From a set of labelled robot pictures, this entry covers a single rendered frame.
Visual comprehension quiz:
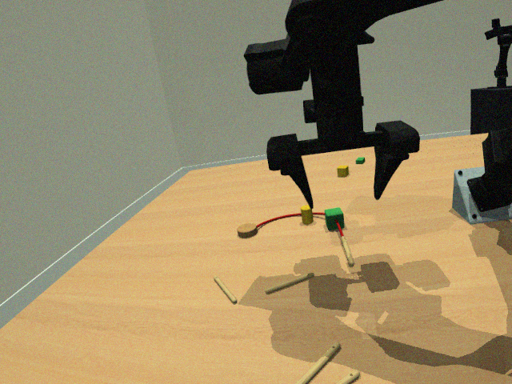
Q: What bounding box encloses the small yellow block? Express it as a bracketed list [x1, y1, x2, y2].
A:
[338, 166, 349, 177]

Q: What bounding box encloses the red string with wooden stick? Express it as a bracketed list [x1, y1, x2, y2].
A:
[257, 213, 354, 266]

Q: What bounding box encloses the olive yellow cylinder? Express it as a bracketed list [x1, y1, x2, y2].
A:
[301, 205, 314, 225]

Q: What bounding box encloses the round wooden button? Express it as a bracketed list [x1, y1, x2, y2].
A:
[237, 223, 258, 238]

